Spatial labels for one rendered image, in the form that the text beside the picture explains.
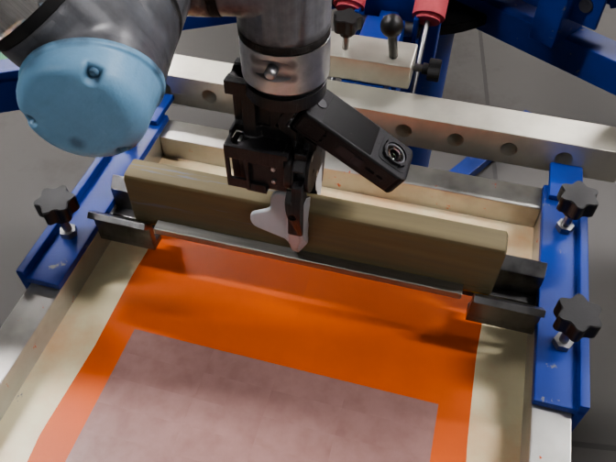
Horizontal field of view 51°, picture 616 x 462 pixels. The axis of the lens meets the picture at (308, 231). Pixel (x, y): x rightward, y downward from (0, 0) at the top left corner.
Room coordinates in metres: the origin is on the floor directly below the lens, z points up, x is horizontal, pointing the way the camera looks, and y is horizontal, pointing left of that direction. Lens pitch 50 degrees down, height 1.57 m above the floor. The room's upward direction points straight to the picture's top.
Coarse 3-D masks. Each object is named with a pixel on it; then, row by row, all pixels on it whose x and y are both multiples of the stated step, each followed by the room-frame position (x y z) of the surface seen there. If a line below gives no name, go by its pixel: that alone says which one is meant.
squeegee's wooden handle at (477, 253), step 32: (128, 192) 0.49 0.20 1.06; (160, 192) 0.48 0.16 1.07; (192, 192) 0.47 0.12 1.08; (224, 192) 0.46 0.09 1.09; (256, 192) 0.46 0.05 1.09; (192, 224) 0.47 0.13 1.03; (224, 224) 0.46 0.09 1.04; (320, 224) 0.43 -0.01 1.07; (352, 224) 0.42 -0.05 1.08; (384, 224) 0.42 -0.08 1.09; (416, 224) 0.42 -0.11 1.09; (448, 224) 0.42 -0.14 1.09; (352, 256) 0.42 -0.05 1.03; (384, 256) 0.42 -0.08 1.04; (416, 256) 0.41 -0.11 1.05; (448, 256) 0.40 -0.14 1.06; (480, 256) 0.39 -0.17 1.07; (480, 288) 0.39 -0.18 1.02
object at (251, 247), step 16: (160, 224) 0.48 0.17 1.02; (176, 224) 0.48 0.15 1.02; (192, 240) 0.46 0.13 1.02; (208, 240) 0.45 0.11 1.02; (224, 240) 0.45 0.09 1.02; (240, 240) 0.45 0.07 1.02; (272, 256) 0.43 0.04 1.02; (288, 256) 0.43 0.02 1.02; (304, 256) 0.43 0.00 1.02; (320, 256) 0.43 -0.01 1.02; (352, 272) 0.41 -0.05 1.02; (368, 272) 0.41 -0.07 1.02; (384, 272) 0.41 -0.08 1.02; (400, 272) 0.41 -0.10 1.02; (416, 288) 0.39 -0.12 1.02; (432, 288) 0.39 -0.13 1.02; (448, 288) 0.39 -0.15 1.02
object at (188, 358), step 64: (192, 256) 0.48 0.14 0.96; (256, 256) 0.48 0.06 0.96; (128, 320) 0.39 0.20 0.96; (192, 320) 0.39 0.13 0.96; (256, 320) 0.39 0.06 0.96; (128, 384) 0.31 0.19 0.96; (192, 384) 0.31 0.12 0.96; (256, 384) 0.31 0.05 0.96; (64, 448) 0.24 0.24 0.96; (128, 448) 0.24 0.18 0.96; (192, 448) 0.24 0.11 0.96
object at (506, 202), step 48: (192, 144) 0.65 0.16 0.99; (384, 192) 0.58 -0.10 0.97; (432, 192) 0.56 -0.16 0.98; (480, 192) 0.56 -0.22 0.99; (528, 192) 0.56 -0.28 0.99; (96, 240) 0.49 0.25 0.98; (48, 288) 0.41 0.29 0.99; (0, 336) 0.35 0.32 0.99; (48, 336) 0.37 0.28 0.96; (528, 336) 0.37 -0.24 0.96; (0, 384) 0.29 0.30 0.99; (528, 384) 0.30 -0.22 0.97; (528, 432) 0.25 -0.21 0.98
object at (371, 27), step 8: (368, 16) 0.88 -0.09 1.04; (376, 16) 0.88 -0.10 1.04; (368, 24) 0.86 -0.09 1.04; (376, 24) 0.86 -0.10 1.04; (360, 32) 0.84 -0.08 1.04; (368, 32) 0.84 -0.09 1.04; (376, 32) 0.84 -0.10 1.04; (400, 40) 0.83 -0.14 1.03; (344, 80) 0.72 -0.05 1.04; (384, 88) 0.71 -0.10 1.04
